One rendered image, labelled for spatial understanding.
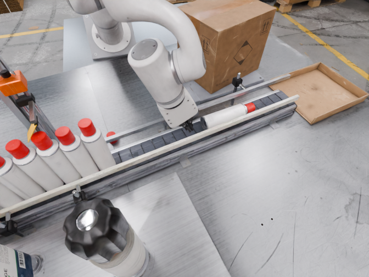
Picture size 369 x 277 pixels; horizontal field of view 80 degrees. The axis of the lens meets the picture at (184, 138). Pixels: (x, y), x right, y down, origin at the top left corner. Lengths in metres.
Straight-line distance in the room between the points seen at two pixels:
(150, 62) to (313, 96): 0.81
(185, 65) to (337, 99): 0.81
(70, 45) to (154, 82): 0.99
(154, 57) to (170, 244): 0.44
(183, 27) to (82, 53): 0.95
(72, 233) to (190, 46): 0.38
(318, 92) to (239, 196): 0.64
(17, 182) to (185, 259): 0.45
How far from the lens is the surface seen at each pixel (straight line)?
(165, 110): 0.60
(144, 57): 0.48
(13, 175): 0.66
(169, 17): 0.47
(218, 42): 0.84
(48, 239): 0.71
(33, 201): 0.74
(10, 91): 0.60
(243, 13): 0.95
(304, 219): 0.77
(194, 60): 0.49
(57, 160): 0.64
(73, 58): 1.34
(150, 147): 0.75
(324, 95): 1.15
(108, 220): 0.34
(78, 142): 0.61
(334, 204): 0.83
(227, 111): 0.79
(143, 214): 0.64
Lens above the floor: 1.48
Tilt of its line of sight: 52 degrees down
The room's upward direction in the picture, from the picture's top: straight up
